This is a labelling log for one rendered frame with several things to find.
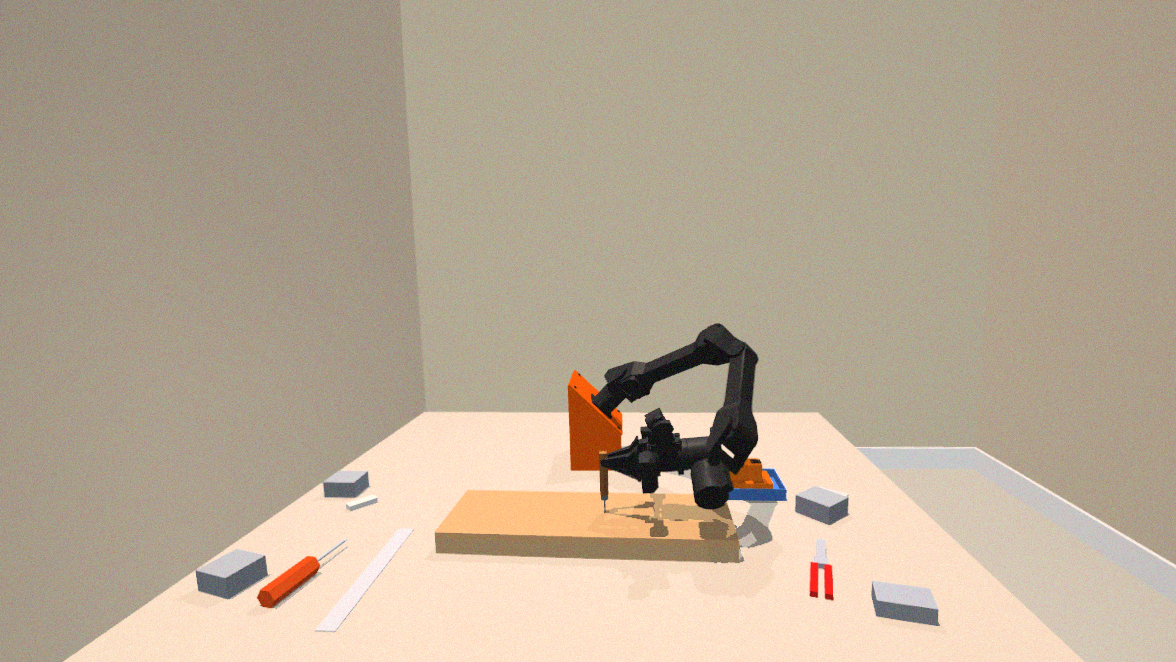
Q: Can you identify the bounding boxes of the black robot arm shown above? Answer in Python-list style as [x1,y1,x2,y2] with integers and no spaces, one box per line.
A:
[592,323,759,509]

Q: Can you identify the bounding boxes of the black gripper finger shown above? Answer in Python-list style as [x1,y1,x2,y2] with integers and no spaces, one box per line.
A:
[601,444,641,483]
[607,435,639,459]

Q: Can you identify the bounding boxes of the orange-handled awl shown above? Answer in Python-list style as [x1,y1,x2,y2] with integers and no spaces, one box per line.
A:
[258,539,347,608]

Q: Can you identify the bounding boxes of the brown wooden hexagonal handle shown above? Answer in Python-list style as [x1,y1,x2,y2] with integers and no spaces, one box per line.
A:
[599,452,609,513]

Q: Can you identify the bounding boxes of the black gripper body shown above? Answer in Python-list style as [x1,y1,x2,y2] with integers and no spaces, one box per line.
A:
[639,426,690,494]

